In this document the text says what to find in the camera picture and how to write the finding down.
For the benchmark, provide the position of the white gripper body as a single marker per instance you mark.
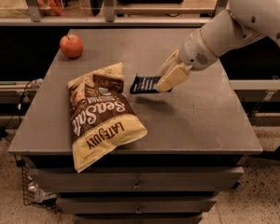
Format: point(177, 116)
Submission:
point(195, 52)

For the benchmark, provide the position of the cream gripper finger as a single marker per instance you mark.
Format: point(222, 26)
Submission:
point(172, 75)
point(171, 61)

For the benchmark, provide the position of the dark blue rxbar wrapper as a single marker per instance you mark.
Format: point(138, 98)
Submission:
point(144, 85)

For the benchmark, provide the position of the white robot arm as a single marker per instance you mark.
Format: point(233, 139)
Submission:
point(242, 23)

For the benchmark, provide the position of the brown sea salt chip bag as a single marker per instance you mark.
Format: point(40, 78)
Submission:
point(101, 117)

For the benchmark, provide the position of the orange bag on shelf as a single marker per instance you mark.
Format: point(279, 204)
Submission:
point(50, 7)

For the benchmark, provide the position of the metal shelf rack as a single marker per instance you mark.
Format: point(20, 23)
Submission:
point(112, 13)

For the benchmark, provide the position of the red apple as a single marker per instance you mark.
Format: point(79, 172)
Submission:
point(71, 46)

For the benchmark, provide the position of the wire mesh basket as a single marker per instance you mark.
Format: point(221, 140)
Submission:
point(32, 194)

